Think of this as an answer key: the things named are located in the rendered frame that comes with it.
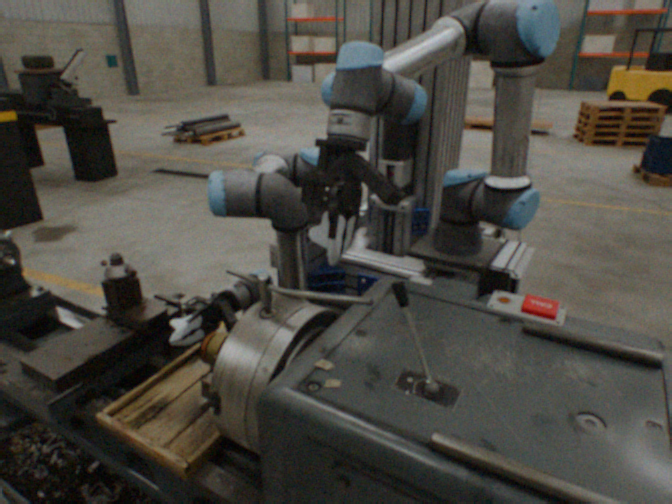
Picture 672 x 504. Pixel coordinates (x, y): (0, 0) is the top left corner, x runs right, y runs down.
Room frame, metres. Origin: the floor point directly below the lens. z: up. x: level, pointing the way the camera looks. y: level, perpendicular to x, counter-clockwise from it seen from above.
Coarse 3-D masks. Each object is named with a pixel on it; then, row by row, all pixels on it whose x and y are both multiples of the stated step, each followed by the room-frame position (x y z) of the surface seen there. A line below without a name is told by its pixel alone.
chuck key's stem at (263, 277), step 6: (258, 276) 0.74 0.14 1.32; (264, 276) 0.74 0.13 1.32; (264, 282) 0.73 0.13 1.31; (270, 282) 0.74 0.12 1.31; (264, 288) 0.73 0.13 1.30; (264, 294) 0.73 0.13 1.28; (270, 294) 0.74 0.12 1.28; (264, 300) 0.74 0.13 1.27; (270, 300) 0.74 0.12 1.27; (270, 306) 0.74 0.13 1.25; (270, 312) 0.74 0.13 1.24
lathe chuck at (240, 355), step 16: (256, 304) 0.78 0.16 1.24; (272, 304) 0.78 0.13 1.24; (288, 304) 0.78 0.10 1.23; (304, 304) 0.79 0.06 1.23; (240, 320) 0.74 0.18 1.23; (256, 320) 0.73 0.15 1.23; (272, 320) 0.73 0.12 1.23; (240, 336) 0.70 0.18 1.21; (256, 336) 0.69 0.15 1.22; (272, 336) 0.69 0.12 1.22; (224, 352) 0.68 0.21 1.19; (240, 352) 0.67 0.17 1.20; (256, 352) 0.67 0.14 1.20; (224, 368) 0.66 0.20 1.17; (240, 368) 0.65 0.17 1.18; (256, 368) 0.64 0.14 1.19; (224, 384) 0.65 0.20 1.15; (240, 384) 0.63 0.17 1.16; (224, 400) 0.64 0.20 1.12; (240, 400) 0.62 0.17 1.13; (224, 416) 0.63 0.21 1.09; (240, 416) 0.61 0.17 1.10; (224, 432) 0.64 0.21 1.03; (240, 432) 0.61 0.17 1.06
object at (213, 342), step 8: (208, 336) 0.85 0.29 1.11; (216, 336) 0.84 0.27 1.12; (224, 336) 0.83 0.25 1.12; (200, 344) 0.84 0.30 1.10; (208, 344) 0.83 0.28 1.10; (216, 344) 0.82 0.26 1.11; (200, 352) 0.83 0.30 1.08; (208, 352) 0.81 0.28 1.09; (216, 352) 0.80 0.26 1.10; (208, 360) 0.81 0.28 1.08
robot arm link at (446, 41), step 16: (448, 16) 1.14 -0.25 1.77; (464, 16) 1.13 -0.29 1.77; (432, 32) 1.09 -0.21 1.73; (448, 32) 1.10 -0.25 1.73; (464, 32) 1.11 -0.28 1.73; (400, 48) 1.03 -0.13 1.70; (416, 48) 1.04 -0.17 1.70; (432, 48) 1.06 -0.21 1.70; (448, 48) 1.09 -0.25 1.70; (464, 48) 1.12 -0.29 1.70; (384, 64) 0.98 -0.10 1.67; (400, 64) 1.00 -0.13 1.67; (416, 64) 1.03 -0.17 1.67; (432, 64) 1.07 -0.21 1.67
